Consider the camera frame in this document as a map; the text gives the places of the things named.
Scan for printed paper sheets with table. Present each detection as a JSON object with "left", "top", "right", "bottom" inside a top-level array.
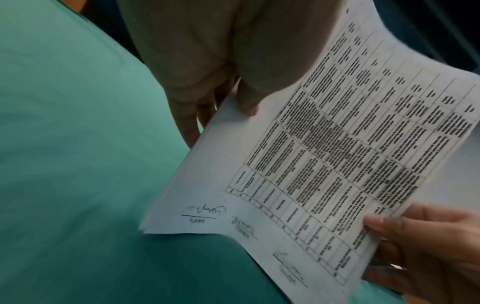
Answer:
[{"left": 138, "top": 0, "right": 480, "bottom": 304}]

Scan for person's green shirt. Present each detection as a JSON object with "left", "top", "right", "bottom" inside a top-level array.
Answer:
[{"left": 0, "top": 0, "right": 408, "bottom": 304}]

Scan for person's right hand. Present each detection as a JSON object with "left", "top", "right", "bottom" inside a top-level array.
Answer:
[{"left": 363, "top": 202, "right": 480, "bottom": 304}]

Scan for person's left hand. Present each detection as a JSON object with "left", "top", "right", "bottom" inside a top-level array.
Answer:
[{"left": 119, "top": 0, "right": 350, "bottom": 150}]

